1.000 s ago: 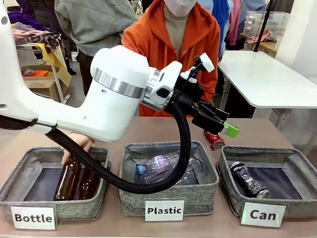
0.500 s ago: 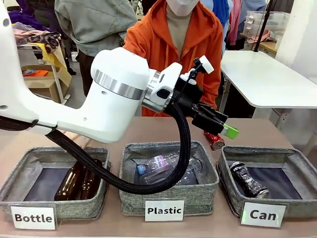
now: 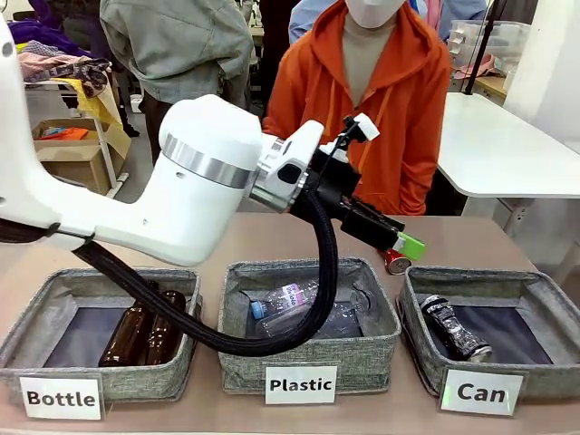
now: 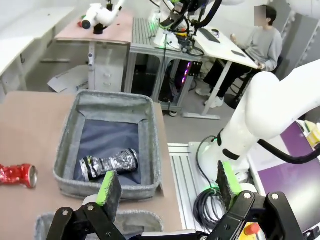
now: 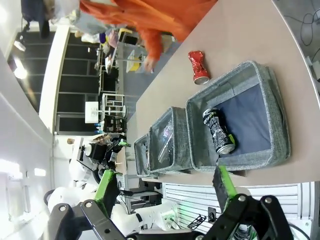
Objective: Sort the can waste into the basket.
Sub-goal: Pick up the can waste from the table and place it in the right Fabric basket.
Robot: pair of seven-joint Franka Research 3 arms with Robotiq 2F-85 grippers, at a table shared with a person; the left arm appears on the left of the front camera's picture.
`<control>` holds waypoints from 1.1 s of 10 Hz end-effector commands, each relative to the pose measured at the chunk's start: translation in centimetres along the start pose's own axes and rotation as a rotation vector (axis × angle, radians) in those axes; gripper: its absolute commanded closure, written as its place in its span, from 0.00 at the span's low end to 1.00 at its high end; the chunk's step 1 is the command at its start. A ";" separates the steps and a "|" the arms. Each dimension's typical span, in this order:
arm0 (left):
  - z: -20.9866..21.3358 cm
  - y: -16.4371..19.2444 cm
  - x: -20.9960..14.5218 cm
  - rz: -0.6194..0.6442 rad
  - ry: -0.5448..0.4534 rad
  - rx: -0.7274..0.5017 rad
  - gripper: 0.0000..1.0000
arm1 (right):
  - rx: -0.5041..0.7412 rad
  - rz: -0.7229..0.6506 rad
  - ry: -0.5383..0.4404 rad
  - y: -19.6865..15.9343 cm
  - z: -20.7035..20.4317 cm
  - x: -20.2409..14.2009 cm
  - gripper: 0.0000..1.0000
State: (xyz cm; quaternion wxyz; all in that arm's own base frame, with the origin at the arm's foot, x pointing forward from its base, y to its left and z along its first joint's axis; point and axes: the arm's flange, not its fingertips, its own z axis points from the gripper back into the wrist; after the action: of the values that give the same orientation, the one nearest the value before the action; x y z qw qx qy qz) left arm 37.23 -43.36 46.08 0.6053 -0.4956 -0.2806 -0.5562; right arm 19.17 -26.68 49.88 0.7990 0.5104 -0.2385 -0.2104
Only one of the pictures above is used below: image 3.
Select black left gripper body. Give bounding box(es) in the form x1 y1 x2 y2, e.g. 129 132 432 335
292 151 363 227

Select red drink can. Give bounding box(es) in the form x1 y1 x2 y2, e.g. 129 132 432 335
383 247 412 276

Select crushed black Pepsi can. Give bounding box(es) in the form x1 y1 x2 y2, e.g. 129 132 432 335
420 294 494 363

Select large clear plastic bottle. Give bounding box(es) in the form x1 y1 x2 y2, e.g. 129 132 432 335
253 289 377 341

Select brown glass bottle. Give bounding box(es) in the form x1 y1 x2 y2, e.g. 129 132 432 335
144 289 188 366
98 305 155 368

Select person left forearm orange sleeve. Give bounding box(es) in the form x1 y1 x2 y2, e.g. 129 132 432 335
398 135 440 217

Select grey fabric basket for plastic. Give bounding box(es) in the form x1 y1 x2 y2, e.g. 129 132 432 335
217 257 402 394

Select white Can label sign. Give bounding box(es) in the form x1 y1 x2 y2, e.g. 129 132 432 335
439 367 529 416

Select grey fabric basket for cans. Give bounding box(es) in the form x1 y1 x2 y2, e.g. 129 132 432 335
396 266 580 400

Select grey fabric basket for bottles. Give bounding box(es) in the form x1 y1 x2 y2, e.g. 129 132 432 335
0 267 203 402

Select person in orange hoodie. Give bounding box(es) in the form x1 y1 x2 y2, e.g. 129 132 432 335
261 0 452 218

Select clear bottle with blue cap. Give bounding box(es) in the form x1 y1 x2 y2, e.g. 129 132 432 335
248 281 321 325

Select large white table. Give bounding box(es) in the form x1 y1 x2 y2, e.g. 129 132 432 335
437 92 580 282

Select white Plastic label sign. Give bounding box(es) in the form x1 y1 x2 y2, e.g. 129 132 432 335
265 365 339 405

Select person in blue shirt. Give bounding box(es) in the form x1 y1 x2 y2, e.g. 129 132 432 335
288 0 330 44
437 0 488 31

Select black metal pole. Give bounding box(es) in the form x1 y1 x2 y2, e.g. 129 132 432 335
464 0 496 96

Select person in grey jacket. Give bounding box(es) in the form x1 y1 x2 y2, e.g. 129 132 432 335
99 0 255 160

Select clear plastic storage box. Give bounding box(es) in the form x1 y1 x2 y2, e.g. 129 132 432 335
448 20 531 73

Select yellow cloth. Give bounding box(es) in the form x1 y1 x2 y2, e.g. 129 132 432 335
52 76 132 160

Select brown cardboard box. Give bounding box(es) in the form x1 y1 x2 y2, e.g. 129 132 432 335
31 117 126 196

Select orange cloth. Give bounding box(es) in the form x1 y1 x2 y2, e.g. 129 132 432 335
49 127 90 142

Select dark patterned fabric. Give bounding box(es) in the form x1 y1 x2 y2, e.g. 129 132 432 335
53 58 112 100

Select pink checked cloth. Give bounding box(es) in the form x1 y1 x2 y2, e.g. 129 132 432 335
17 52 78 83

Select purple cloth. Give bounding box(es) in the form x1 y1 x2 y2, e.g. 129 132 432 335
6 0 92 58

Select white Bottle label sign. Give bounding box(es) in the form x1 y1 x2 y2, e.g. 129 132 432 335
18 374 106 421

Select thin black camera cable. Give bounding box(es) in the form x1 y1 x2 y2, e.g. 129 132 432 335
312 116 359 182

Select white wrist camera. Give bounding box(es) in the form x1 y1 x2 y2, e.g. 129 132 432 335
346 112 381 144

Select black corrugated cable conduit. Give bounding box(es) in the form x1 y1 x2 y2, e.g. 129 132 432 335
0 189 339 357

